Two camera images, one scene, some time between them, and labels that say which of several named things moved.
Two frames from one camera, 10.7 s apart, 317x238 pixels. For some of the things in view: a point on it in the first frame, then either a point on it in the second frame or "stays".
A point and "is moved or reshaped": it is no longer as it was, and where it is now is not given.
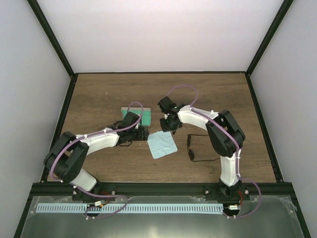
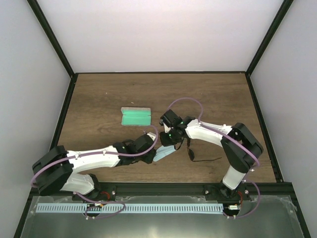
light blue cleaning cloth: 161,144 is moved or reshaped
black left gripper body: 142,136 → 147,159
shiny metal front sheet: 281,222 stays
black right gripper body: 170,126 → 171,140
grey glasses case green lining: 145,118 stays
